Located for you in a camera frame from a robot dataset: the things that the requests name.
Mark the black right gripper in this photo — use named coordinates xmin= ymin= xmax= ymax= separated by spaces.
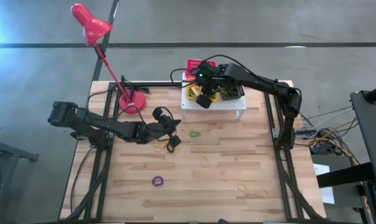
xmin=195 ymin=61 xmax=231 ymax=110

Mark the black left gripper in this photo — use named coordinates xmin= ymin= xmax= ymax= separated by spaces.
xmin=137 ymin=107 xmax=182 ymax=149

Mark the red plastic basket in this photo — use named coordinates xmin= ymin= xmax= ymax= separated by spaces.
xmin=185 ymin=58 xmax=218 ymax=78

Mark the yellow plastic basket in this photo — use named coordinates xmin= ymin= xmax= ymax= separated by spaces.
xmin=185 ymin=82 xmax=220 ymax=103

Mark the black plastic basket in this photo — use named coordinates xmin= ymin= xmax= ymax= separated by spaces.
xmin=220 ymin=83 xmax=246 ymax=101

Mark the red desk lamp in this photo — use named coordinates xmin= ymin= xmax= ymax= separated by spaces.
xmin=70 ymin=2 xmax=147 ymax=114

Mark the white perforated metal shelf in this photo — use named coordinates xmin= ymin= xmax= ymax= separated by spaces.
xmin=180 ymin=73 xmax=247 ymax=121

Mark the black power brick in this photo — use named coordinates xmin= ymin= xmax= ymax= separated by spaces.
xmin=310 ymin=143 xmax=331 ymax=156

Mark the grey metal bench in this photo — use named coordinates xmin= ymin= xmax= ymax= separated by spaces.
xmin=0 ymin=136 xmax=39 ymax=224

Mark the white paper sheet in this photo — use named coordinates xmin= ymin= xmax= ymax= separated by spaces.
xmin=313 ymin=163 xmax=336 ymax=205

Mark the black flat crossbar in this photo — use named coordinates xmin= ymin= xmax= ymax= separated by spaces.
xmin=316 ymin=161 xmax=376 ymax=189

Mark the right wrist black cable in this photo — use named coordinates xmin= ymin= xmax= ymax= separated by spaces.
xmin=170 ymin=54 xmax=257 ymax=90

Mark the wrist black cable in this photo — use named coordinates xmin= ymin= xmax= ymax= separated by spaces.
xmin=117 ymin=105 xmax=180 ymax=141
xmin=170 ymin=54 xmax=257 ymax=90

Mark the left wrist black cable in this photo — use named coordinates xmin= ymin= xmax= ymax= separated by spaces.
xmin=117 ymin=105 xmax=180 ymax=141

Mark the black aluminium table frame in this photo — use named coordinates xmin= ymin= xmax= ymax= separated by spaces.
xmin=63 ymin=80 xmax=325 ymax=223

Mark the black lamp power cord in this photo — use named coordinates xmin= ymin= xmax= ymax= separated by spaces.
xmin=121 ymin=74 xmax=150 ymax=95

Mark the long black arm cable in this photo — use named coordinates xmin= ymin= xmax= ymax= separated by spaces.
xmin=86 ymin=88 xmax=111 ymax=109

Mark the brown cable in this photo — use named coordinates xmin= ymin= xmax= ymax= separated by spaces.
xmin=70 ymin=147 xmax=94 ymax=215

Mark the yellow cable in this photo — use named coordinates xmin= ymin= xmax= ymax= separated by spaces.
xmin=307 ymin=119 xmax=361 ymax=166

